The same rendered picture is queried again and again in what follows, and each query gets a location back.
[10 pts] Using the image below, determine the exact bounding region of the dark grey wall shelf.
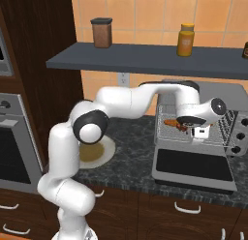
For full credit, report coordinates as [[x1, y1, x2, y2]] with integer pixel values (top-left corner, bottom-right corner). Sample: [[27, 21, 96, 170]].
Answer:
[[46, 42, 248, 81]]

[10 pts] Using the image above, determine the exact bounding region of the silver microwave oven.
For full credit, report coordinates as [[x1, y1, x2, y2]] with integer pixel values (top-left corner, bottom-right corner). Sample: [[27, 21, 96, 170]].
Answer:
[[0, 26, 16, 78]]

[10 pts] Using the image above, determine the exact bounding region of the dark wood drawer front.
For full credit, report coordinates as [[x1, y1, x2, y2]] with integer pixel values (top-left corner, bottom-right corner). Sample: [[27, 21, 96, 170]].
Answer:
[[0, 187, 59, 221], [137, 192, 242, 240], [0, 214, 61, 240], [84, 184, 140, 240]]

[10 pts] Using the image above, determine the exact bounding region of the toaster oven glass door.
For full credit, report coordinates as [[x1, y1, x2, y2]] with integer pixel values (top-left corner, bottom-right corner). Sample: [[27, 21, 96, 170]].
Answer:
[[151, 146, 238, 195]]

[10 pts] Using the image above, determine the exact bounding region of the silver built-in oven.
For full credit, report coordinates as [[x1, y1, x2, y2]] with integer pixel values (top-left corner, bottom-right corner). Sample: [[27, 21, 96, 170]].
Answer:
[[0, 92, 46, 195]]

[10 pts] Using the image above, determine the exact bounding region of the dark wood tall cupboard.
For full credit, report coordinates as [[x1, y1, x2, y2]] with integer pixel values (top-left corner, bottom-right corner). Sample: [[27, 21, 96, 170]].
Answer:
[[0, 0, 85, 174]]

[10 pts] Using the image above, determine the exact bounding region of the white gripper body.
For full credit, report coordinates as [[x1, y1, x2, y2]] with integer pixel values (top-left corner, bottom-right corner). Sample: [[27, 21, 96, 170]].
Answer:
[[192, 131, 211, 141]]

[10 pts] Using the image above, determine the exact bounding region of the white plate with yellow centre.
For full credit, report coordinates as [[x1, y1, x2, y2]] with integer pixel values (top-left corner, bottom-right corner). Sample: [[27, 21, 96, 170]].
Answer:
[[78, 134, 116, 170]]

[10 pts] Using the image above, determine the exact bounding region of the brown jar with black lid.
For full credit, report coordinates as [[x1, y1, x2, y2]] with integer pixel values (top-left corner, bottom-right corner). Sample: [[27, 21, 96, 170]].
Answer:
[[90, 17, 113, 49]]

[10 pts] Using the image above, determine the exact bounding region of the white wall outlet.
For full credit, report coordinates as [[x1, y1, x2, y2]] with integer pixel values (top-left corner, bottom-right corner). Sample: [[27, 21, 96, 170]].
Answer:
[[117, 72, 131, 88]]

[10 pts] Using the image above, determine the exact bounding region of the yellow bottle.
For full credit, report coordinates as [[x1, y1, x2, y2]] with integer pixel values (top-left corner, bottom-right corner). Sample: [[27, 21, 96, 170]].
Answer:
[[175, 22, 196, 58]]

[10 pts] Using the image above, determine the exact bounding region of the silver toaster oven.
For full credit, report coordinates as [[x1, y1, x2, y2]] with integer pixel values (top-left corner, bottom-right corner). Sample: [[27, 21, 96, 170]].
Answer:
[[151, 78, 248, 195]]

